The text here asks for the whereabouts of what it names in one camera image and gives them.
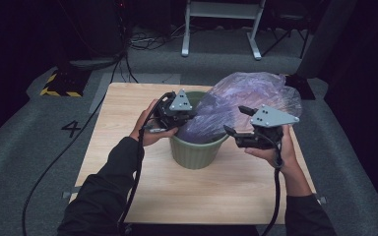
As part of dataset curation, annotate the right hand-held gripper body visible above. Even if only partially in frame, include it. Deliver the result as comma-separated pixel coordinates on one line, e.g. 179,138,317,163
235,104,300,150

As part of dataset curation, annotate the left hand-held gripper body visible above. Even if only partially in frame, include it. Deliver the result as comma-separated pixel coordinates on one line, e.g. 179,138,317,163
149,88,198,133

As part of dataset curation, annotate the purple plastic bag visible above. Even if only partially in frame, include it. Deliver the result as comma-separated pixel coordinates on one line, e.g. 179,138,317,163
176,72,303,146

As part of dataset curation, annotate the green ribbed bin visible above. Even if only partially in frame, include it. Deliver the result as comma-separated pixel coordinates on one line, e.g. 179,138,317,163
169,90,230,170

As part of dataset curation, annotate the person's left hand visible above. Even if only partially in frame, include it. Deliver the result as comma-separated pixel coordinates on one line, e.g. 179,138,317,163
129,98,180,148

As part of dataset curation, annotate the person's right hand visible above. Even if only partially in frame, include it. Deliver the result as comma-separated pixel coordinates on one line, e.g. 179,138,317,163
244,126,301,178

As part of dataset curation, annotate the black base with yellow edge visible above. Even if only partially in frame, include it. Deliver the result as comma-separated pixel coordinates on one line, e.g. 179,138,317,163
284,74,317,101

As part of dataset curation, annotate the black tripod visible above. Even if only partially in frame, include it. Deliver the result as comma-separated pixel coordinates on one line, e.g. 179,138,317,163
262,13,311,60

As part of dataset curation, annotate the white metal stand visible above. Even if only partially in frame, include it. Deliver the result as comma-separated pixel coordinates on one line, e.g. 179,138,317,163
181,0,266,61

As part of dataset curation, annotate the yellow black striped base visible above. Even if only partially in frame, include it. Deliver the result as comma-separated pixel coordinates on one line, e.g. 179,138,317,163
39,67,92,98

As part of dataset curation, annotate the black equipment stand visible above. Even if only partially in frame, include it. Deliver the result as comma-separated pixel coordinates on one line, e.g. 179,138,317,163
57,0,129,68

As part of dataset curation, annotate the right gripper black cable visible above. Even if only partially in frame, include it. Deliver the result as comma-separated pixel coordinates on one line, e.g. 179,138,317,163
260,131,284,236

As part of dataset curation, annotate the tangle of floor cables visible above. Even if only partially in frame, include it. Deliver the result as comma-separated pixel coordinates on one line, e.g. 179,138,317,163
129,24,185,51

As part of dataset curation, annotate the dark grey post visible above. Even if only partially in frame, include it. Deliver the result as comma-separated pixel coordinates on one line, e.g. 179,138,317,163
296,0,358,80

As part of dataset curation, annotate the long black floor cable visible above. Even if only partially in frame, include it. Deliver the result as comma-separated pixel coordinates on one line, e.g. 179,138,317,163
21,55,129,236

